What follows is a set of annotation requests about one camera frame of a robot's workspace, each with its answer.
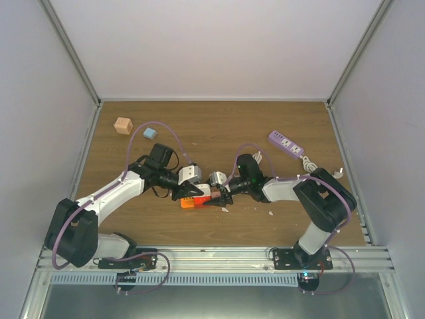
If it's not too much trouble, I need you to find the red plug adapter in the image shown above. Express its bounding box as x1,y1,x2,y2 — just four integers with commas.
193,196,212,208

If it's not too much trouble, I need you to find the white square plug adapter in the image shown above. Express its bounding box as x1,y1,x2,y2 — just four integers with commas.
195,183,211,197

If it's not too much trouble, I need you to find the light blue usb charger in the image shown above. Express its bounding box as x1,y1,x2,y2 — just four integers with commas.
143,128,157,140

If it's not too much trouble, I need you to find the purple power strip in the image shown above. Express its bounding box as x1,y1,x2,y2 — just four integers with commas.
268,130,304,160

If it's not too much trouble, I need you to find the peach cube power adapter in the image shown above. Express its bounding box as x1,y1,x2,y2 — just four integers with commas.
114,117,133,135

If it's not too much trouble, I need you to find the white purple strip cable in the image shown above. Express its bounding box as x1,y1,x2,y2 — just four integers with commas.
300,155,345,180

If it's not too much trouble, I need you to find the orange power strip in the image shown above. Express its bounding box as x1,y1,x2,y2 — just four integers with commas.
180,197,195,209

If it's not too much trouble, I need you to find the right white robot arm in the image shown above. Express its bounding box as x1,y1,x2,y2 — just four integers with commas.
203,154,357,269

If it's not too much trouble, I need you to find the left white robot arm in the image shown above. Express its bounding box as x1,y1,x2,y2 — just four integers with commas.
44,143,203,268

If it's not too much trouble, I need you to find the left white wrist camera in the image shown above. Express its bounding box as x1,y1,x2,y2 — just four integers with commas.
178,164,202,185

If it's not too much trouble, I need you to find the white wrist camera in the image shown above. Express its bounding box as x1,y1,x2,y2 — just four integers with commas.
209,171,232,187
178,164,202,185

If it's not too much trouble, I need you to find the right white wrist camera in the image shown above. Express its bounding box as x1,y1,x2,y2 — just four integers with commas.
209,171,232,187

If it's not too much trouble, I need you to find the aluminium front rail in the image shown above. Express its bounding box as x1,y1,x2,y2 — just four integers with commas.
36,244,394,272

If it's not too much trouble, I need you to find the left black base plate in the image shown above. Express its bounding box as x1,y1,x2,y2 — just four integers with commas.
94,248,157,271

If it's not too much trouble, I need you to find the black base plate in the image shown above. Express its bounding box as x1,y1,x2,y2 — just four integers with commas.
94,248,157,271
268,247,333,270

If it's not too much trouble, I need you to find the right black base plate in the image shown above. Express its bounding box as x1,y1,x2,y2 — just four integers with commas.
268,247,333,270

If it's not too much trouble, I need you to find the grey slotted cable duct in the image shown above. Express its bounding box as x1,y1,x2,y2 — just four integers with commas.
50,272,298,287

